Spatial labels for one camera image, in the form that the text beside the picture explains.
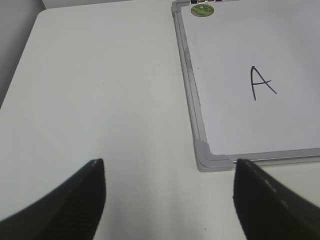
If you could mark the round green magnet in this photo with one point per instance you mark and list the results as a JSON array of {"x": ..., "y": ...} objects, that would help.
[{"x": 202, "y": 10}]

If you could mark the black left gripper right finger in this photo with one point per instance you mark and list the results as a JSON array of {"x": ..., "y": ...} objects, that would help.
[{"x": 268, "y": 210}]

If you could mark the white board with grey frame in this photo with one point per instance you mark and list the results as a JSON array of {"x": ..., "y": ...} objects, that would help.
[{"x": 251, "y": 73}]

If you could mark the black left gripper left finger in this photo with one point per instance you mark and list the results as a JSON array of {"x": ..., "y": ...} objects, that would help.
[{"x": 72, "y": 211}]

